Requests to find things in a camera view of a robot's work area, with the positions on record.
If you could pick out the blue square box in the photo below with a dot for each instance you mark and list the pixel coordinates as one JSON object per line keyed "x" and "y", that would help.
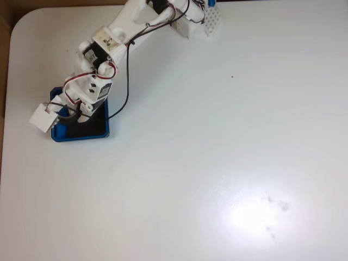
{"x": 95, "y": 127}

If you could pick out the white camera box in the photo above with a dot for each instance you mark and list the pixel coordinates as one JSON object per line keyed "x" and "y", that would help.
{"x": 43, "y": 118}

